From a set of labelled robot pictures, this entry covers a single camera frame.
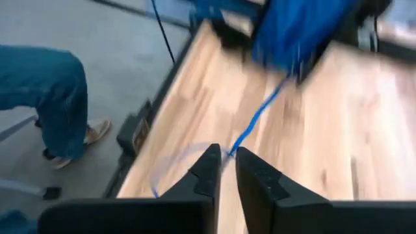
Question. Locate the grey chair base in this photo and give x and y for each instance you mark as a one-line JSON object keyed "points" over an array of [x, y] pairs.
{"points": [[19, 187]]}

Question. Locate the person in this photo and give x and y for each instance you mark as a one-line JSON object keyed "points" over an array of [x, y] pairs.
{"points": [[58, 97]]}

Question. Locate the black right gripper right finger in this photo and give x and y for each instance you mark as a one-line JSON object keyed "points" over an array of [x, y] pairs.
{"points": [[325, 219]]}

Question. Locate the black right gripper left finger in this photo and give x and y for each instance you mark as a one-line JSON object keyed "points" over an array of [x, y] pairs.
{"points": [[130, 217]]}

